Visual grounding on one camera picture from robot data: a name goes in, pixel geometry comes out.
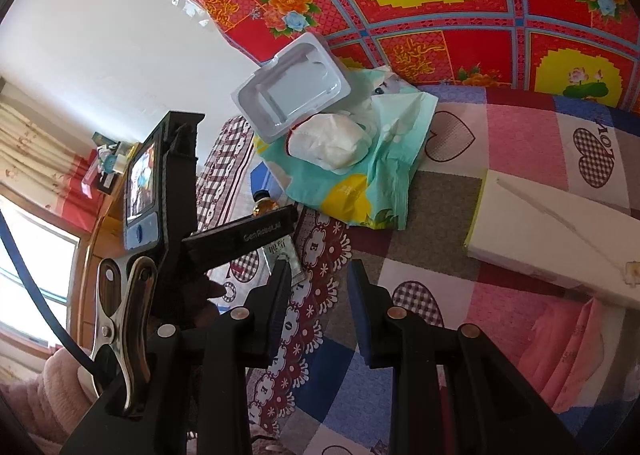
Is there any white and green box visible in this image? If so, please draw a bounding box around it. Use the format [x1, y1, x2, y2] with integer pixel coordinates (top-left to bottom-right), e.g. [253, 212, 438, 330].
[462, 169, 640, 308]

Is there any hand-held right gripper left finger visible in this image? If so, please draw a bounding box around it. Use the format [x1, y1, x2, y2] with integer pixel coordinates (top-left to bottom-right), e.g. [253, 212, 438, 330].
[60, 262, 292, 455]

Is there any pink cloth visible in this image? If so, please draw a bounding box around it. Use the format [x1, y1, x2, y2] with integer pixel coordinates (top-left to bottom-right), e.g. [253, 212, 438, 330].
[517, 297, 626, 413]

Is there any beige curtain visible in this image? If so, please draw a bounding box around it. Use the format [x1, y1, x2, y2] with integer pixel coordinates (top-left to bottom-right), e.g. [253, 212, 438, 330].
[0, 80, 101, 226]

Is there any person's left hand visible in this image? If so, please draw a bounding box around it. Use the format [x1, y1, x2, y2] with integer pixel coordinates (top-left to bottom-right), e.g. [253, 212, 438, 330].
[186, 285, 226, 328]

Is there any wooden cabinet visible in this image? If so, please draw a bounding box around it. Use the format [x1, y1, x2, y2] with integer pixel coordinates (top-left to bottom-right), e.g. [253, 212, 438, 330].
[67, 145, 166, 351]

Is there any red floral wall cloth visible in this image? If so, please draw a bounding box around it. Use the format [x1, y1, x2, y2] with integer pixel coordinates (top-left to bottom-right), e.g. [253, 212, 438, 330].
[105, 0, 640, 110]

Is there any window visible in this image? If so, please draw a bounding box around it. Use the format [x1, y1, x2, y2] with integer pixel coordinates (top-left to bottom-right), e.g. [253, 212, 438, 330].
[0, 195, 81, 351]

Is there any teal wet wipes pack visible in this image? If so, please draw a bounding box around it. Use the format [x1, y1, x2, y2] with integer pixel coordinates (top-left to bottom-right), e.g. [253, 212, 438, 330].
[252, 67, 441, 231]

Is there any white plastic tray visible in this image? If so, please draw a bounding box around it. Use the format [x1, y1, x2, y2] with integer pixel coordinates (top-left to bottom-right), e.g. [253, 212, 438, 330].
[231, 32, 352, 144]

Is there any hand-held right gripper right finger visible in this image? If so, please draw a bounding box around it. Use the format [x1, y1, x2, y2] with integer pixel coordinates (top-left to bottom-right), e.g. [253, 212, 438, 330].
[350, 260, 583, 455]

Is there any metal spring clip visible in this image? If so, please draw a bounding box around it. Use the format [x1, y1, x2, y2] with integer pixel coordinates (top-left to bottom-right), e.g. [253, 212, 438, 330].
[90, 257, 158, 418]

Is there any small amber liquid bottle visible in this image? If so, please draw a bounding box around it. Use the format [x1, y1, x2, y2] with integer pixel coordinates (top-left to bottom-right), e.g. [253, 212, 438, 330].
[250, 189, 306, 286]

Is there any black cable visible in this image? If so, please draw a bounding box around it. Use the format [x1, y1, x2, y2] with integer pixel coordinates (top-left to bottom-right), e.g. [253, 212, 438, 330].
[0, 207, 108, 396]

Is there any white crumpled tissue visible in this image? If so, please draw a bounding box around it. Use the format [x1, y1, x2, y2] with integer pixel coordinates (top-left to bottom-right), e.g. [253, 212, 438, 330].
[286, 111, 373, 172]

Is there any person's left forearm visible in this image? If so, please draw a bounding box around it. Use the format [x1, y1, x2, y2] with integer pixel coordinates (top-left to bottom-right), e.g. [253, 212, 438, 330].
[0, 347, 101, 455]

